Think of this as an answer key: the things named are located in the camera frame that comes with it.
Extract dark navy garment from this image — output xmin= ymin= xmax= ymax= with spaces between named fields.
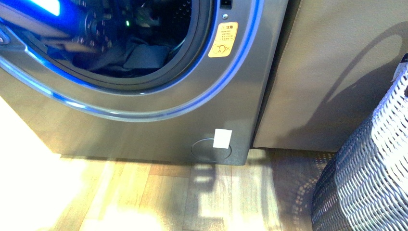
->
xmin=72 ymin=37 xmax=170 ymax=78

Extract grey front-load washing machine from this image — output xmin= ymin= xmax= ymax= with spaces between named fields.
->
xmin=0 ymin=0 xmax=288 ymax=165

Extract white paper tag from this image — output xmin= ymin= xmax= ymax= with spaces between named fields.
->
xmin=213 ymin=128 xmax=232 ymax=149

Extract orange warning sticker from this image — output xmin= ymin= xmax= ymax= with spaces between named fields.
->
xmin=208 ymin=22 xmax=239 ymax=58

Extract grey cabinet side panel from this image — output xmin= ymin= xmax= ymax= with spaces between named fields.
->
xmin=253 ymin=0 xmax=408 ymax=152

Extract white woven laundry basket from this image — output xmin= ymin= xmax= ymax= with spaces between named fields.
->
xmin=311 ymin=68 xmax=408 ymax=231

